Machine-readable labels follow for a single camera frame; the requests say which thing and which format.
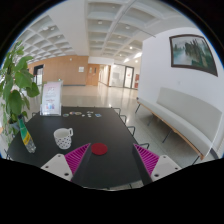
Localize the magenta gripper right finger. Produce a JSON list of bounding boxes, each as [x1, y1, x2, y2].
[[134, 144, 181, 181]]

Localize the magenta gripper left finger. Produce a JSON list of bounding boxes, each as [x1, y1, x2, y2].
[[42, 144, 90, 181]]

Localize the green plastic water bottle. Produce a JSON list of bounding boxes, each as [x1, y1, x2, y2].
[[18, 115, 36, 153]]

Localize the white dotted mug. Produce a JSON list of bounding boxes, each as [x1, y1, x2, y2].
[[54, 128, 73, 150]]

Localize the red round coaster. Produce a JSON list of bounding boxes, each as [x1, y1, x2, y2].
[[91, 143, 108, 155]]

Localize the long white bench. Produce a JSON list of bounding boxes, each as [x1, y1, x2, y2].
[[137, 87, 222, 160]]

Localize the acrylic sign holder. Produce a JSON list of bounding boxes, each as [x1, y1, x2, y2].
[[40, 81, 62, 116]]

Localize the green potted plant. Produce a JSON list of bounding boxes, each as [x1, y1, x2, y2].
[[0, 41, 40, 136]]

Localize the framed landscape painting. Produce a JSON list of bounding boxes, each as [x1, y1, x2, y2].
[[169, 34, 218, 76]]

